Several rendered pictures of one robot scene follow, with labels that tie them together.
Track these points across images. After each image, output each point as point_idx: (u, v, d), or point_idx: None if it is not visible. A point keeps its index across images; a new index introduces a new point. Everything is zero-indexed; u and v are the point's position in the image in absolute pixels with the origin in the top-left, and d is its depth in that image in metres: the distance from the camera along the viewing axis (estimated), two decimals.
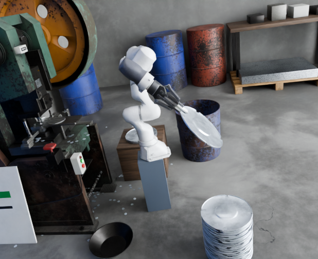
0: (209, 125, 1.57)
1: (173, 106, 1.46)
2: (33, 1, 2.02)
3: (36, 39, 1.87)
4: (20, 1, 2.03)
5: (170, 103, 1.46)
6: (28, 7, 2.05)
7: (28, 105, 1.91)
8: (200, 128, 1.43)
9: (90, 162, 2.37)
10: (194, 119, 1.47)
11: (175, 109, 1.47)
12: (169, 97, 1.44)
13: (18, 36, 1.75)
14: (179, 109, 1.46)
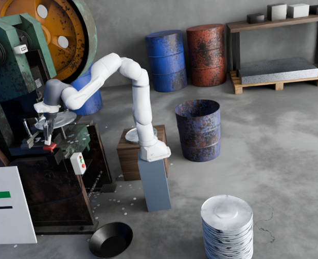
0: (60, 124, 1.94)
1: (48, 134, 1.68)
2: (70, 36, 2.10)
3: (36, 39, 1.87)
4: (67, 22, 2.06)
5: (48, 131, 1.67)
6: (63, 29, 2.08)
7: (28, 105, 1.91)
8: None
9: (90, 162, 2.37)
10: (60, 116, 2.07)
11: (48, 137, 1.68)
12: (52, 126, 1.68)
13: (18, 36, 1.75)
14: (50, 139, 1.70)
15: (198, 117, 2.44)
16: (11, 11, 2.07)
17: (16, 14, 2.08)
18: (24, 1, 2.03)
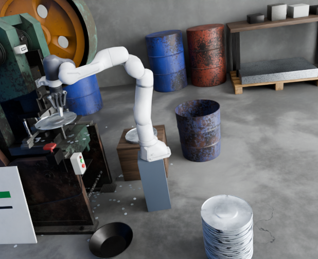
0: (63, 114, 2.12)
1: (58, 106, 1.82)
2: None
3: (36, 39, 1.87)
4: None
5: (57, 103, 1.80)
6: None
7: (28, 105, 1.91)
8: (55, 122, 1.98)
9: (90, 162, 2.37)
10: (48, 122, 2.01)
11: (57, 109, 1.82)
12: (60, 99, 1.79)
13: (18, 36, 1.75)
14: (60, 111, 1.84)
15: (198, 117, 2.44)
16: (56, 8, 2.02)
17: (55, 14, 2.04)
18: (68, 26, 2.07)
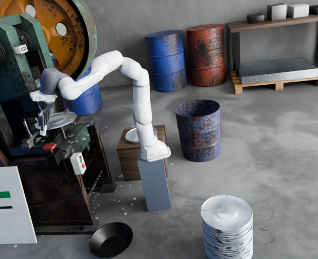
0: None
1: (43, 124, 1.65)
2: (63, 19, 2.05)
3: (36, 39, 1.87)
4: (54, 6, 2.02)
5: (43, 121, 1.64)
6: (54, 16, 2.05)
7: (28, 105, 1.91)
8: (62, 116, 2.06)
9: (90, 162, 2.37)
10: (62, 119, 2.00)
11: (43, 127, 1.65)
12: (47, 116, 1.65)
13: (18, 36, 1.75)
14: (45, 129, 1.67)
15: (198, 117, 2.44)
16: None
17: None
18: (12, 11, 2.07)
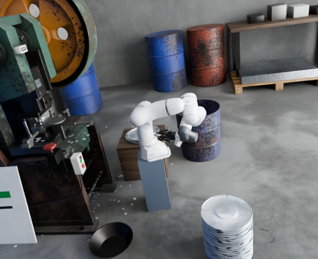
0: (134, 132, 2.59)
1: (161, 135, 2.44)
2: (66, 24, 2.07)
3: (36, 39, 1.87)
4: (59, 11, 2.03)
5: (163, 135, 2.42)
6: (58, 19, 2.06)
7: (28, 105, 1.91)
8: None
9: (90, 162, 2.37)
10: None
11: (160, 135, 2.45)
12: (165, 132, 2.41)
13: (18, 36, 1.75)
14: (158, 134, 2.46)
15: None
16: None
17: None
18: (15, 7, 2.05)
